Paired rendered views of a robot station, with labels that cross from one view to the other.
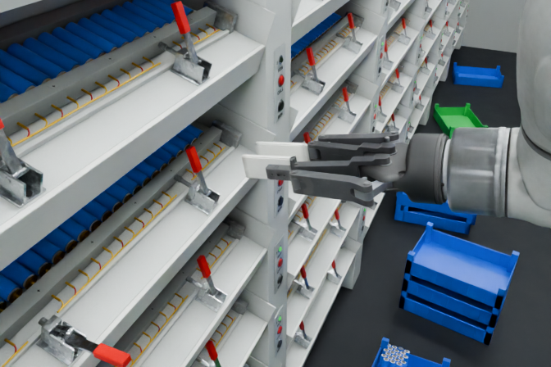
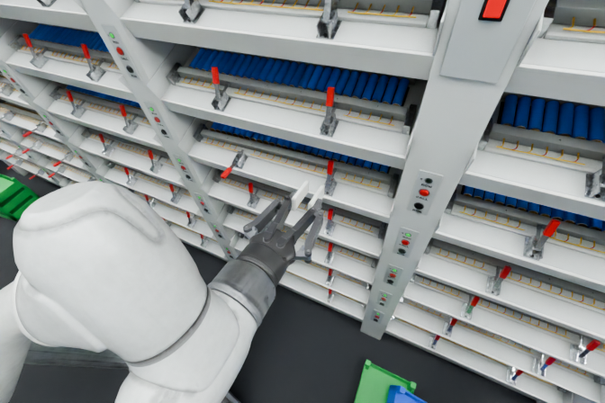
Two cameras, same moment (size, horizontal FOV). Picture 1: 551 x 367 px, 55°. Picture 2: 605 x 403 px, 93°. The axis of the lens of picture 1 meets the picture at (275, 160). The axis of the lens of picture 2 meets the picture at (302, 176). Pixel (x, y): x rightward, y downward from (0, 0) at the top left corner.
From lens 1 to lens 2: 0.69 m
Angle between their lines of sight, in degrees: 71
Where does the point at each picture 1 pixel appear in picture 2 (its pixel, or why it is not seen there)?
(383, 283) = not seen: outside the picture
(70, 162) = (239, 111)
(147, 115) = (281, 122)
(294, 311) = (425, 321)
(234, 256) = (364, 237)
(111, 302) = (260, 169)
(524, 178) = not seen: hidden behind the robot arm
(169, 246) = (294, 181)
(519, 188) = not seen: hidden behind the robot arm
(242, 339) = (355, 268)
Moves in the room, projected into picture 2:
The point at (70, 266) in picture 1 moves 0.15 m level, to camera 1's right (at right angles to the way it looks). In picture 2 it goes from (264, 147) to (257, 190)
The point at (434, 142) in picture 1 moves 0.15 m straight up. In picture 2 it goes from (248, 254) to (221, 188)
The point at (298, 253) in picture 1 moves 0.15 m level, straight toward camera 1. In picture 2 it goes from (440, 303) to (390, 301)
